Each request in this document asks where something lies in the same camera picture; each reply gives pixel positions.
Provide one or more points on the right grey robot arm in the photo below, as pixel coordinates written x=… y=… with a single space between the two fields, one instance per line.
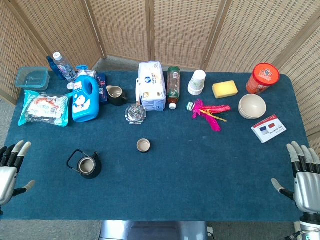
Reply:
x=307 y=228

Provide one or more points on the woven bamboo folding screen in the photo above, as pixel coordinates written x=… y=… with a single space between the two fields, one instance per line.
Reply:
x=160 y=30

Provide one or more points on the clear plastic food container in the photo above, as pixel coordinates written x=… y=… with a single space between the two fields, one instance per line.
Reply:
x=32 y=78

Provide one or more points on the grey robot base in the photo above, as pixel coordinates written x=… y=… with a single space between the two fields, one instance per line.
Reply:
x=153 y=230

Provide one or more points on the small white bottle cap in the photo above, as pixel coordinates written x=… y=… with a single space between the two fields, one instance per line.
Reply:
x=70 y=86

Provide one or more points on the blue detergent jug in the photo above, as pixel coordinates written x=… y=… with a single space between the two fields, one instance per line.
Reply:
x=85 y=100

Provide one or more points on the pink feather shuttlecock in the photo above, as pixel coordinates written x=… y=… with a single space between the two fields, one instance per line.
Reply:
x=208 y=111

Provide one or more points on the dark blue plastic bottle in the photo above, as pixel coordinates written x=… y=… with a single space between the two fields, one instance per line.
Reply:
x=53 y=67

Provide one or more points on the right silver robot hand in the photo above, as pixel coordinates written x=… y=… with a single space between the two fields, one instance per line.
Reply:
x=307 y=186

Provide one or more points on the clear glass ashtray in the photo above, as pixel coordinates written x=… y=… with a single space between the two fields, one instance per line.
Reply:
x=135 y=114

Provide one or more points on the clear water bottle white cap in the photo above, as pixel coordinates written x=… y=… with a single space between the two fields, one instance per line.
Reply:
x=64 y=67

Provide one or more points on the white card box red stripe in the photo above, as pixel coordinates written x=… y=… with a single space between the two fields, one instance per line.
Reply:
x=269 y=128

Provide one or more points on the black ceramic pitcher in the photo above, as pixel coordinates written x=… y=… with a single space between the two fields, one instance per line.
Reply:
x=116 y=96

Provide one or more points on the blue table mat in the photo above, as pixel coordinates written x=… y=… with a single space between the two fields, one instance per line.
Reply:
x=175 y=175

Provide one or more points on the yellow sponge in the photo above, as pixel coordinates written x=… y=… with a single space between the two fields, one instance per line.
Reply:
x=225 y=89

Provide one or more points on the brown tea drink bottle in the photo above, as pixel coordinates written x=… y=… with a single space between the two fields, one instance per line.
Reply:
x=173 y=85

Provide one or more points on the white yogurt cup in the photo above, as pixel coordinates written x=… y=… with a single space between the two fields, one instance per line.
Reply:
x=197 y=83

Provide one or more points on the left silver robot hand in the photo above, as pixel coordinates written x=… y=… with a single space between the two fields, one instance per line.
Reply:
x=6 y=175

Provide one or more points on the orange cylindrical canister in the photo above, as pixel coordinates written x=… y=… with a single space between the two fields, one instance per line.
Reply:
x=262 y=78

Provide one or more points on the dark blue patterned box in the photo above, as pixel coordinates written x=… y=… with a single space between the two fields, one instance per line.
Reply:
x=102 y=87

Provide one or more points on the teal snack package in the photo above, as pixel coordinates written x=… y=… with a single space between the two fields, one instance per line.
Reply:
x=44 y=108

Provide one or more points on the white tissue pack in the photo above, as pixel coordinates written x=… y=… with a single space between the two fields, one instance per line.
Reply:
x=152 y=86

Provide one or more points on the beige bowl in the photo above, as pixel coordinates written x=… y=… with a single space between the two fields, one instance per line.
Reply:
x=252 y=106

